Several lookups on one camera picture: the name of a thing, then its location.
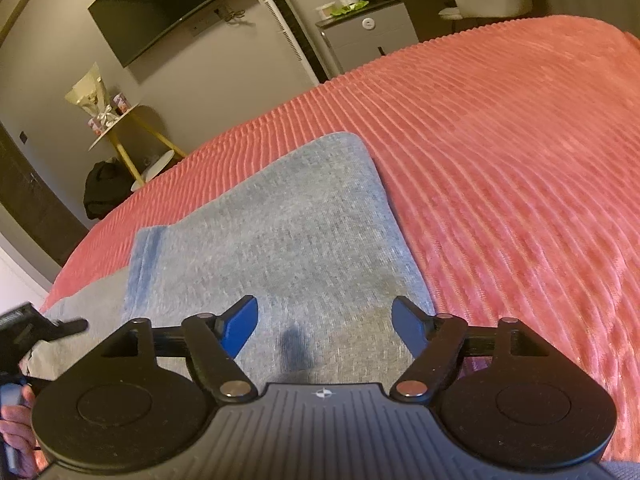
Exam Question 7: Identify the grey sweatpants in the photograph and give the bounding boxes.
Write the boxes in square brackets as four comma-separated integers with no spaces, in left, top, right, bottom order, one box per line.
[25,132,432,386]

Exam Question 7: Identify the person's left hand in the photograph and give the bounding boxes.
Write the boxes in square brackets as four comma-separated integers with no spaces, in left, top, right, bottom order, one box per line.
[1,386,47,479]

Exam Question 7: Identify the dark wooden door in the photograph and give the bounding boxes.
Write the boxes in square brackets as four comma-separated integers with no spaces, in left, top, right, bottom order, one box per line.
[0,127,88,266]

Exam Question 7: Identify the black bag on floor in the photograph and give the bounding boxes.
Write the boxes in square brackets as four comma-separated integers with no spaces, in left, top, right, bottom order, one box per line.
[82,159,134,220]

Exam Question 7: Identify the yellow-legged side table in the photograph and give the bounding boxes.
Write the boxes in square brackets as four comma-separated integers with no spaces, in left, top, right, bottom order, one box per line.
[88,103,188,193]

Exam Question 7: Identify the wrapped flower bouquet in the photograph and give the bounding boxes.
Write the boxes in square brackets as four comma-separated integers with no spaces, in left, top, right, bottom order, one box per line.
[65,63,125,136]

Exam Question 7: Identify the red ribbed bedspread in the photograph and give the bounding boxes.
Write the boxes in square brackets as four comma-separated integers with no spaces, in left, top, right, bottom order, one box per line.
[46,15,639,462]

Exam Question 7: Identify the white tall air conditioner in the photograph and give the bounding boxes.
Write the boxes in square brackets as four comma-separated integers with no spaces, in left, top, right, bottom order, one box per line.
[258,0,330,87]

